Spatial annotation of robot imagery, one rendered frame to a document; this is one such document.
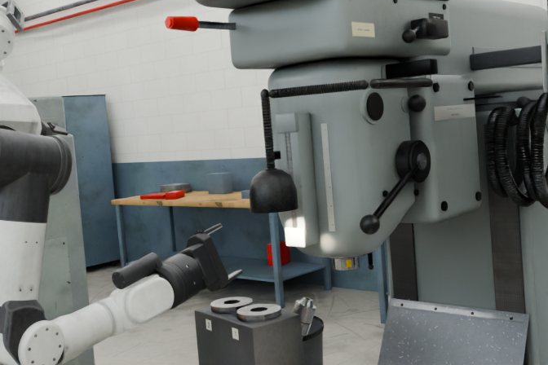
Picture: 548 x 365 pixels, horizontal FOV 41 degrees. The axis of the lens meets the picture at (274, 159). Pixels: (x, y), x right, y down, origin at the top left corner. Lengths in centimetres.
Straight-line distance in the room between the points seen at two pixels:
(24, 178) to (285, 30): 45
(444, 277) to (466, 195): 29
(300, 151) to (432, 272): 58
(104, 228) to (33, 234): 748
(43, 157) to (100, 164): 744
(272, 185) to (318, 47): 22
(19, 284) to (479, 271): 90
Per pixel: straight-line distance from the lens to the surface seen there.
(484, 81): 148
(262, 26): 118
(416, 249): 163
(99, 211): 859
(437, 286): 162
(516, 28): 164
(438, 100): 129
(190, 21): 114
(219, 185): 704
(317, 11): 111
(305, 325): 161
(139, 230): 862
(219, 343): 154
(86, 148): 849
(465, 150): 137
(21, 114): 128
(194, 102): 770
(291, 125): 113
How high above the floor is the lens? 154
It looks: 3 degrees down
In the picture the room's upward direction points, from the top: 5 degrees counter-clockwise
